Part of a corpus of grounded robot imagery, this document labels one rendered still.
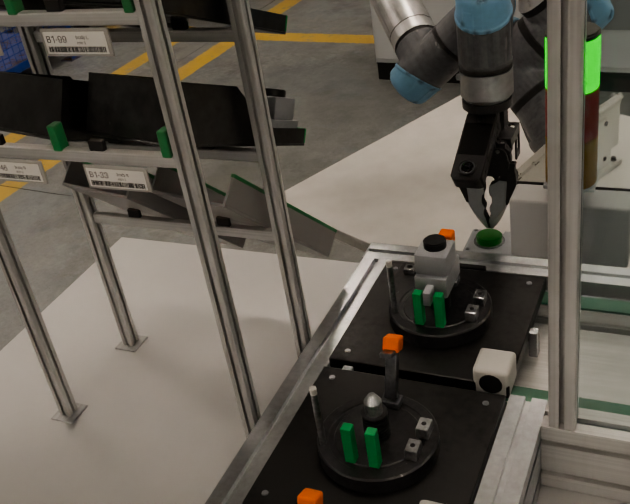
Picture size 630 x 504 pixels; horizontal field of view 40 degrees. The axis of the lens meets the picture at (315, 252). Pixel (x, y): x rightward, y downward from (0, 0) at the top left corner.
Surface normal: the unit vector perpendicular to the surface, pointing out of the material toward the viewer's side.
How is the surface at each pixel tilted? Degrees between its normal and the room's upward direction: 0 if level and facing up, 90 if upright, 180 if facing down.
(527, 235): 90
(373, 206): 0
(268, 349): 0
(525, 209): 90
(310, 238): 90
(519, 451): 0
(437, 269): 90
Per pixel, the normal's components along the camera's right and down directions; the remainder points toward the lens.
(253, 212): 0.83, 0.18
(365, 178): -0.15, -0.84
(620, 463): -0.39, 0.54
